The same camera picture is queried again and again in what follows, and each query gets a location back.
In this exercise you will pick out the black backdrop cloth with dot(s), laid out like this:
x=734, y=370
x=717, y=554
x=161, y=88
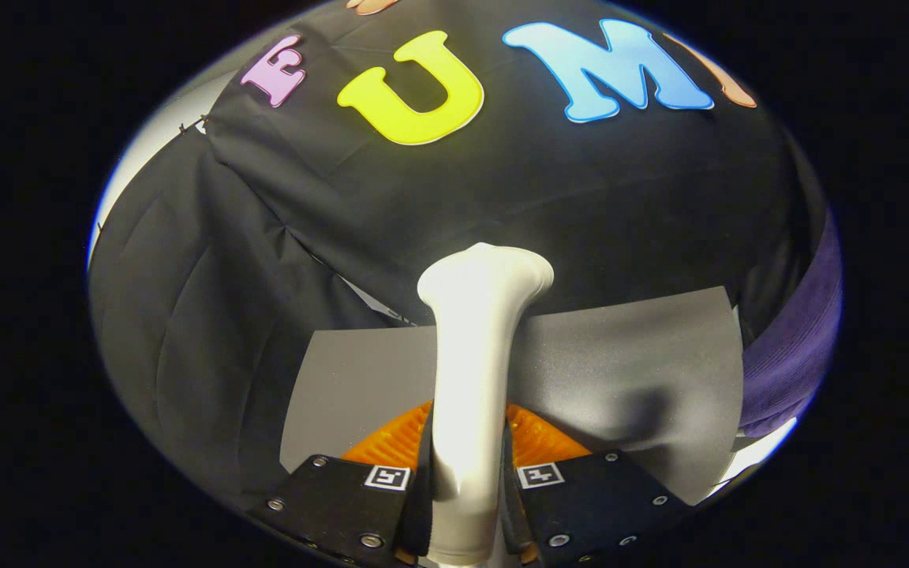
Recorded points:
x=581, y=197

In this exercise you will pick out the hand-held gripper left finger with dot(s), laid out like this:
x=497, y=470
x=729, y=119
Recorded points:
x=328, y=497

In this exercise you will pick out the grey drawer cabinet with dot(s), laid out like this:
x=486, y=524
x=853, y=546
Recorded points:
x=620, y=371

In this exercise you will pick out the white garment steamer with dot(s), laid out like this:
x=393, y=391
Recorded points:
x=470, y=363

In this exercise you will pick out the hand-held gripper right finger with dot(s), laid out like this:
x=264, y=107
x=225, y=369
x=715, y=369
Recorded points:
x=596, y=497

